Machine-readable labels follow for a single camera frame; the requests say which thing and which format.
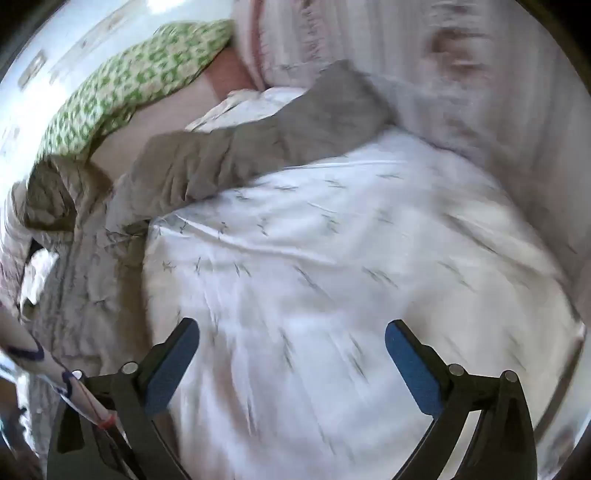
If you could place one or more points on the pink bed sheet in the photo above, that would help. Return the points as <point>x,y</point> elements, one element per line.
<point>184,106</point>

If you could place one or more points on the green checked quilted pillow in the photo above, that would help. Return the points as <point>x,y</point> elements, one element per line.
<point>120,87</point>

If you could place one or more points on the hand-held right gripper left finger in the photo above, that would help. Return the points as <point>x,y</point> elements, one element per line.
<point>173,369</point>

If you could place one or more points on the grey-brown padded jacket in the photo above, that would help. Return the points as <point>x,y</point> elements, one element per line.
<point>277,138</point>

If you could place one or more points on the white floral duvet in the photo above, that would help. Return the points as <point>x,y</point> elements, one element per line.
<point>323,277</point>

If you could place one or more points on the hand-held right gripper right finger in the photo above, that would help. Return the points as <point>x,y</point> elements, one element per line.
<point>411,369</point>

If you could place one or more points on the pink striped floral pillow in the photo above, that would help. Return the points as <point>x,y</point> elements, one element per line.
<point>415,55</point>

